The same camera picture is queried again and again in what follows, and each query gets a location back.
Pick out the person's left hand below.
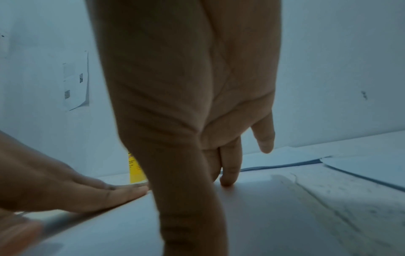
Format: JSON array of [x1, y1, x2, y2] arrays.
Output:
[[0, 131, 151, 256]]

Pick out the person's right hand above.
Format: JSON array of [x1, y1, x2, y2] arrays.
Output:
[[85, 0, 283, 256]]

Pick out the yellow glue stick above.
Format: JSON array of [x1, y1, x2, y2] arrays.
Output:
[[127, 152, 149, 185]]

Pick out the glued white paper sheet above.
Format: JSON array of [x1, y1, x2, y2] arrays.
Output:
[[220, 145, 333, 174], [19, 175, 381, 256]]

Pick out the stack of white paper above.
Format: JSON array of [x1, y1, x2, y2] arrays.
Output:
[[319, 150, 405, 193]]

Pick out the white wall sheet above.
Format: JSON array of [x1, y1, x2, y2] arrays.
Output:
[[62, 50, 91, 112]]

